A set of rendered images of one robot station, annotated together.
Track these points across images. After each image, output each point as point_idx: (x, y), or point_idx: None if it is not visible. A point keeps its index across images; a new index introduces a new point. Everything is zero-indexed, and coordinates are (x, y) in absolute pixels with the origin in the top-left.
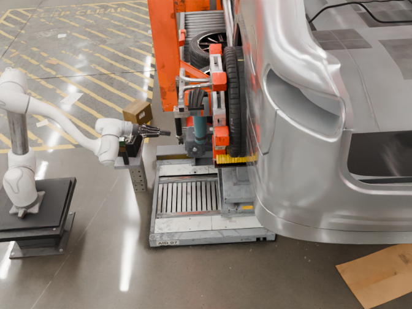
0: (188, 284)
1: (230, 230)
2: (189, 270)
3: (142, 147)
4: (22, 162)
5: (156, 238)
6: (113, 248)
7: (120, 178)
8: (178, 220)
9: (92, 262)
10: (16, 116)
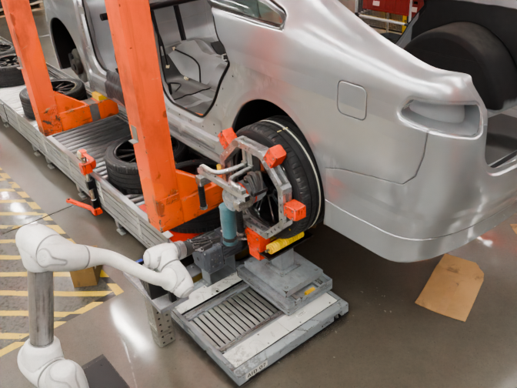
0: None
1: (308, 322)
2: (300, 382)
3: None
4: (54, 353)
5: (243, 370)
6: None
7: (128, 343)
8: (248, 342)
9: None
10: (48, 286)
